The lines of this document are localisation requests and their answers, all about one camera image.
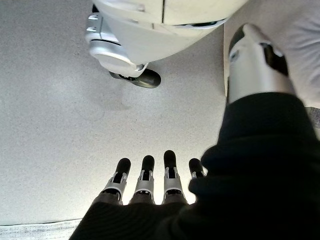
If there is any right robot hand black glove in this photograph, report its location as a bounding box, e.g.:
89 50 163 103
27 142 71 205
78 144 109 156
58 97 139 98
68 23 320 240

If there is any grey woven rug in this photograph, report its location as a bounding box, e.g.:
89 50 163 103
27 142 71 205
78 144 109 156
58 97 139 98
0 218 83 240

